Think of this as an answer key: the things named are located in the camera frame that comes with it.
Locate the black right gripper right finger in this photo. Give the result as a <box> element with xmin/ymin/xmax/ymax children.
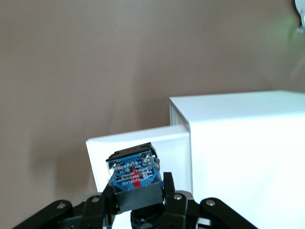
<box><xmin>163</xmin><ymin>172</ymin><xmax>189</xmax><ymax>229</ymax></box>

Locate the brown table mat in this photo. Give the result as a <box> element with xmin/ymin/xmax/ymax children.
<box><xmin>0</xmin><ymin>0</ymin><xmax>305</xmax><ymax>208</ymax></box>

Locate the yellow push button switch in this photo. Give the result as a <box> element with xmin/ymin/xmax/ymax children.
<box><xmin>105</xmin><ymin>142</ymin><xmax>167</xmax><ymax>229</ymax></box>

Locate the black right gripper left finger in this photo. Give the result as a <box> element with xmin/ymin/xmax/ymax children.
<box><xmin>78</xmin><ymin>185</ymin><xmax>120</xmax><ymax>229</ymax></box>

